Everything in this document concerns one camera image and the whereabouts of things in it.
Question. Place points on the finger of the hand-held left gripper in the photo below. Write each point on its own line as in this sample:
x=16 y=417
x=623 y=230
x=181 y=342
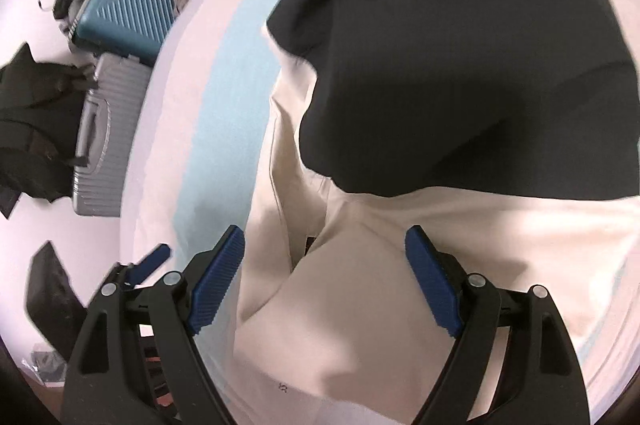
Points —
x=150 y=261

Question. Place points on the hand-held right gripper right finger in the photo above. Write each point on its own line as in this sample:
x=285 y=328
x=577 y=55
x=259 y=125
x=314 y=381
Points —
x=432 y=285

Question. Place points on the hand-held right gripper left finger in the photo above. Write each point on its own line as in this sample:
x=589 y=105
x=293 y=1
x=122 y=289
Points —
x=217 y=280

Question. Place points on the cream garment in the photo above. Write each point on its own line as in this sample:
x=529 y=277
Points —
x=350 y=330

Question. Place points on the black garment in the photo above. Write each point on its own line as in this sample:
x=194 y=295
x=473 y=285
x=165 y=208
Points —
x=450 y=80

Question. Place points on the black bag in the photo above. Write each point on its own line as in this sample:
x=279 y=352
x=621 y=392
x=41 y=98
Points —
x=50 y=295

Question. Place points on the clear plastic bag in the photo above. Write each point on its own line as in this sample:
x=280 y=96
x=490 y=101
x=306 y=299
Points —
x=45 y=362

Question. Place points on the silver suitcase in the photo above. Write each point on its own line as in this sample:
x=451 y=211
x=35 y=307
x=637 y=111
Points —
x=100 y=140

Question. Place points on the black backpack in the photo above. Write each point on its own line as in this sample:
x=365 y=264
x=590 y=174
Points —
x=35 y=120

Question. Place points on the printed white bed sheet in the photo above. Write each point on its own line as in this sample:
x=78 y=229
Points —
x=225 y=55

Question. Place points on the blue suitcase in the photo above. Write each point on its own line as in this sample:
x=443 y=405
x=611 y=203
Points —
x=125 y=15

